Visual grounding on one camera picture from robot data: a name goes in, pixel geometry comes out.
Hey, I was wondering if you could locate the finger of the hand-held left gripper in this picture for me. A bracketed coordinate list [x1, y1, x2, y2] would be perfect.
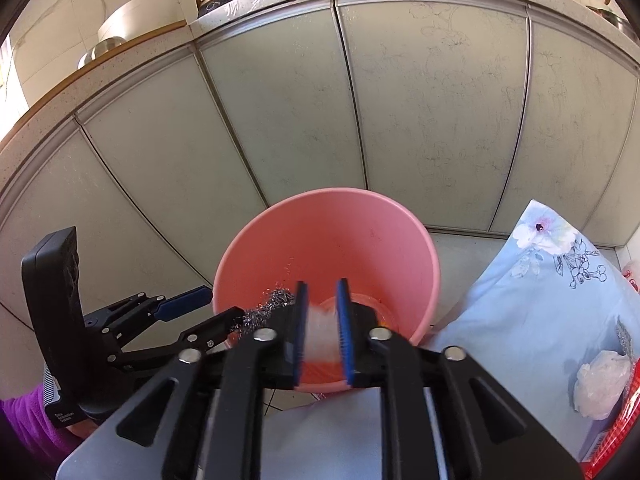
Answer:
[82, 285, 214, 357]
[106, 307, 246, 374]

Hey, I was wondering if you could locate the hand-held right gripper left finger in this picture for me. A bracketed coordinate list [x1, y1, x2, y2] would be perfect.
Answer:
[116, 281, 309, 480]

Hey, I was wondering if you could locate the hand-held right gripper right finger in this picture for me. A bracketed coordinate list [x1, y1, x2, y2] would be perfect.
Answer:
[336, 278, 527, 480]

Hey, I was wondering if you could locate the white styrofoam piece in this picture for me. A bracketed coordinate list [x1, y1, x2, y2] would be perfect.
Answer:
[305, 305, 343, 366]

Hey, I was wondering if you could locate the steel wool scourer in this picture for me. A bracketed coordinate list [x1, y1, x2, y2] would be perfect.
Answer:
[235, 287, 297, 335]

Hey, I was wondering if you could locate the pink plastic bucket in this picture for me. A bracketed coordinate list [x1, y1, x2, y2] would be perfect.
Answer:
[212, 187, 442, 395]

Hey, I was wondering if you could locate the pale green cabinet door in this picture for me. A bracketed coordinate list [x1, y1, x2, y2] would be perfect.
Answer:
[77, 52, 268, 286]
[492, 17, 640, 248]
[199, 7, 368, 208]
[336, 0, 531, 233]
[0, 127, 216, 321]

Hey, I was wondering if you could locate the blue floral cloth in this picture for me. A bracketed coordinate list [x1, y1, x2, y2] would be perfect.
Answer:
[260, 200, 640, 480]

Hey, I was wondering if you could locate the white plastic bag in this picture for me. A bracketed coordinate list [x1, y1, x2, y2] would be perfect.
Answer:
[574, 350, 632, 419]

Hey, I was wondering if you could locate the steel bowl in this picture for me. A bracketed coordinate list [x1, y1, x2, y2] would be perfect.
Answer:
[590, 5, 638, 38]
[77, 36, 126, 69]

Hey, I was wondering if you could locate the white round pot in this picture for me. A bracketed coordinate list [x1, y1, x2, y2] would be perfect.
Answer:
[97, 0, 189, 43]

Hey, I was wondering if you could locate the red plastic basket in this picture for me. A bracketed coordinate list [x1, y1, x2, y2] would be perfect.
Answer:
[582, 360, 640, 480]

